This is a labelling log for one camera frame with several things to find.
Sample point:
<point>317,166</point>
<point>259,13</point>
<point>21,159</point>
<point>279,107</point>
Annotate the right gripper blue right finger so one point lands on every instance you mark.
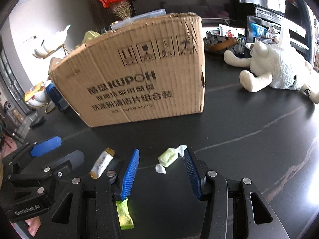
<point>196,174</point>

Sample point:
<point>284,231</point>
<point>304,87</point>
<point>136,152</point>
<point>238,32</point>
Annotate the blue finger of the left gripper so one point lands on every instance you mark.
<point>69,157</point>
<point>39,149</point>

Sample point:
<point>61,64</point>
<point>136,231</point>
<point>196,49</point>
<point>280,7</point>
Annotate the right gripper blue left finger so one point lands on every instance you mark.
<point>126,172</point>

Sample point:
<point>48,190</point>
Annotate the gold white snack bar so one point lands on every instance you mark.
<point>102,163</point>

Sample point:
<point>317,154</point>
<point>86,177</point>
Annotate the pale green candy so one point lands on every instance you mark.
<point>167,158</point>

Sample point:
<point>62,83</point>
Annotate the green yellow candy packet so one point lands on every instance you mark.
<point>125,220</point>

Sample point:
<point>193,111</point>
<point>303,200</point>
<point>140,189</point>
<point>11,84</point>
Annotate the left human hand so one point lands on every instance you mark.
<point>33,225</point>

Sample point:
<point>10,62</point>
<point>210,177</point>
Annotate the black remote control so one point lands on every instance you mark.
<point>38,121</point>

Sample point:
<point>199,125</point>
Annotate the white shell snack tray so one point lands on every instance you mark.
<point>42,100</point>

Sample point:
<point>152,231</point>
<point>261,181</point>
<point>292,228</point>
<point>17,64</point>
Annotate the blue Pepsi can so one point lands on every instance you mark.
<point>56,97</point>

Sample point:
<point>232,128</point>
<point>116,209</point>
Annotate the yellow chip packet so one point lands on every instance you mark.
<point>30,94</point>

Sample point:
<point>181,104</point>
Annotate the brown cardboard box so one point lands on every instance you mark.
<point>150,69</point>

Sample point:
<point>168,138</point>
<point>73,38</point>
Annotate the upper white shell tray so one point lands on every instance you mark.
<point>52,44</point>

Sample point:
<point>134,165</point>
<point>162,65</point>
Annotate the patterned snack bowl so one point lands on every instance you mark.
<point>219,44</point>

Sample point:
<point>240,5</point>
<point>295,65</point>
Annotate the yellow mountain shaped box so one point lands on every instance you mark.
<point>89,35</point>

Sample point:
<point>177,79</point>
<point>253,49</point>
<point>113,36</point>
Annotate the white plush sheep toy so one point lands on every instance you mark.
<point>274,66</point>

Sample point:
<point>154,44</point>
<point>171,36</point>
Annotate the dried flower vase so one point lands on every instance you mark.
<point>122,10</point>

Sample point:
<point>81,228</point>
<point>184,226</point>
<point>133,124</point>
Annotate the black upright piano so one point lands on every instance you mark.
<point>276,13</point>

